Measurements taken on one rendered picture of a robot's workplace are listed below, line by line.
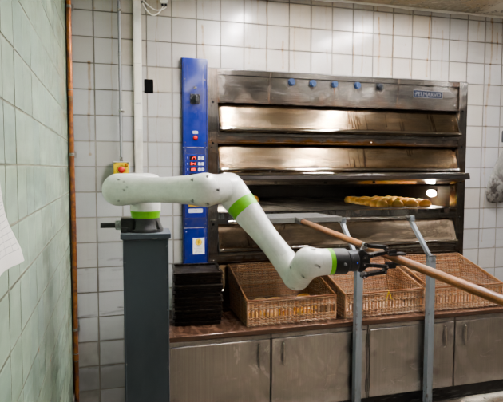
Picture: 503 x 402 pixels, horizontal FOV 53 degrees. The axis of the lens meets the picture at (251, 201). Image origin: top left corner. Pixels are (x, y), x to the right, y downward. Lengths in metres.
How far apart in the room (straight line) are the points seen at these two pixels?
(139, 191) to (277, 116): 1.61
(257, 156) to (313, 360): 1.31
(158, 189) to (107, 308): 1.51
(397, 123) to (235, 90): 1.19
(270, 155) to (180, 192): 1.57
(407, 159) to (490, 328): 1.24
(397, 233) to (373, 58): 1.24
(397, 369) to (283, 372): 0.73
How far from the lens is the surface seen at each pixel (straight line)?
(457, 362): 3.54
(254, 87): 3.33
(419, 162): 3.79
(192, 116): 3.17
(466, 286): 1.61
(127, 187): 1.97
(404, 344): 3.28
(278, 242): 1.85
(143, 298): 2.17
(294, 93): 3.41
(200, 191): 1.76
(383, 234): 3.68
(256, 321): 2.90
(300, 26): 3.49
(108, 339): 3.32
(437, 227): 3.93
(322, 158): 3.44
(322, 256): 1.74
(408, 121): 3.77
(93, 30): 3.25
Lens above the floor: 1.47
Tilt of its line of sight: 4 degrees down
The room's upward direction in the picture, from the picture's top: straight up
